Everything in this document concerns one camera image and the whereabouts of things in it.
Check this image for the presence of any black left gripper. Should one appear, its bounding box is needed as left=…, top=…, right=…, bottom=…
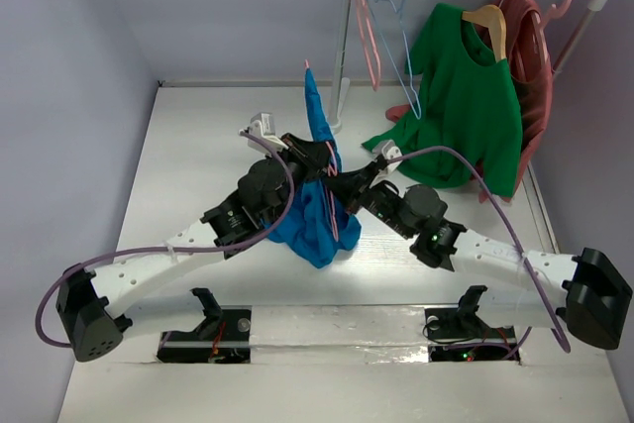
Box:
left=264, top=134, right=332, bottom=225

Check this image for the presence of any pink wire hanger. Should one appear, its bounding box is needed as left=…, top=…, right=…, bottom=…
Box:
left=303, top=58, right=341, bottom=241

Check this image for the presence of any blue t-shirt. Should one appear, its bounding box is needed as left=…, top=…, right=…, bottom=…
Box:
left=268, top=66, right=362, bottom=268

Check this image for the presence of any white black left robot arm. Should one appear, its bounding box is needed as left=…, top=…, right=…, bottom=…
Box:
left=55, top=134, right=333, bottom=363

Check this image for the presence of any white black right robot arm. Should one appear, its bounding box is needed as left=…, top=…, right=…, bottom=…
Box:
left=325, top=162, right=633, bottom=350

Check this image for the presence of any pink plastic hanger left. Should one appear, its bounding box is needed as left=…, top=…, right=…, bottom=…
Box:
left=355, top=0, right=381, bottom=91

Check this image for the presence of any pink plastic hanger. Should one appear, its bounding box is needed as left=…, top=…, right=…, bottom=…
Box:
left=537, top=0, right=573, bottom=31
left=355, top=0, right=381, bottom=91

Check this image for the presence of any green t-shirt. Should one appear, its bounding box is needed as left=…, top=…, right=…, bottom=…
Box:
left=363, top=3, right=523, bottom=197

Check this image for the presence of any wooden hanger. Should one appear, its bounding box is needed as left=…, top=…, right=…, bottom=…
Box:
left=462, top=4, right=506, bottom=62

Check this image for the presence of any pink plastic hanger right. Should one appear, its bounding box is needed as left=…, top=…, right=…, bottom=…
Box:
left=537, top=0, right=573, bottom=31

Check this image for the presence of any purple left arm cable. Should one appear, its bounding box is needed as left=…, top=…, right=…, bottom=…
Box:
left=35, top=130, right=296, bottom=348

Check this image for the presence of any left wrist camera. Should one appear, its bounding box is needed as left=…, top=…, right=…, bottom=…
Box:
left=242, top=112, right=287, bottom=155

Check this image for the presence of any light blue wire hanger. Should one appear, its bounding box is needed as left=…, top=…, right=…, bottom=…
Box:
left=369, top=0, right=425, bottom=121

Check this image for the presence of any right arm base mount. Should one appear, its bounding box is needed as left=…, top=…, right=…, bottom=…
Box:
left=422, top=285, right=520, bottom=363

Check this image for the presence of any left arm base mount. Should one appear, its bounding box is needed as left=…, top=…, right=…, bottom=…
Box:
left=157, top=287, right=252, bottom=365

